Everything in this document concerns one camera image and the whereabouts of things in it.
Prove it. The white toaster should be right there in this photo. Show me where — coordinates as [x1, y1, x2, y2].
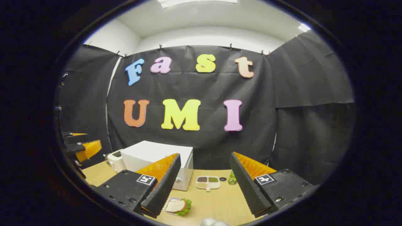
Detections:
[107, 149, 127, 173]

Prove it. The sandwich with lettuce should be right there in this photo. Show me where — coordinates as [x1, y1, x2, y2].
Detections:
[165, 198, 192, 216]

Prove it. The small white rectangular tray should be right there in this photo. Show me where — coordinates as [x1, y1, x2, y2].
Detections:
[163, 196, 189, 216]

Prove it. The white microwave oven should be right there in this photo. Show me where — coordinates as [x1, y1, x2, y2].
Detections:
[121, 141, 193, 191]

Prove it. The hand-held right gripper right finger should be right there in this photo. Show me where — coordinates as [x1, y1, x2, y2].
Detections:
[230, 152, 314, 218]

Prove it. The white divided bean dish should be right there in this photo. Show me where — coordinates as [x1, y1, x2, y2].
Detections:
[196, 176, 221, 192]

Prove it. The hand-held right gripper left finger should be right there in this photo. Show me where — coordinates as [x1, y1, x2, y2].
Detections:
[91, 153, 182, 219]

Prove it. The large ceiling light panel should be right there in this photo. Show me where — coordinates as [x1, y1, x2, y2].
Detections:
[157, 0, 238, 8]

